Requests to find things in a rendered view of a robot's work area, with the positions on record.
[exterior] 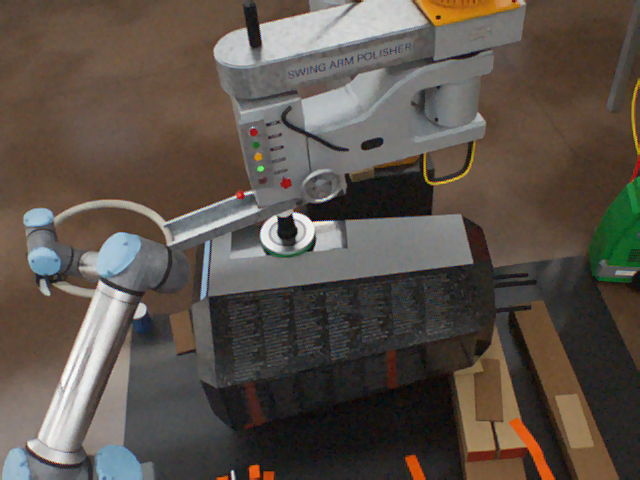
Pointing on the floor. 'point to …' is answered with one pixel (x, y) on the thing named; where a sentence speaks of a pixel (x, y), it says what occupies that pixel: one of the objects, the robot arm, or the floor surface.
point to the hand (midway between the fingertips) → (51, 288)
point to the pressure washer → (618, 239)
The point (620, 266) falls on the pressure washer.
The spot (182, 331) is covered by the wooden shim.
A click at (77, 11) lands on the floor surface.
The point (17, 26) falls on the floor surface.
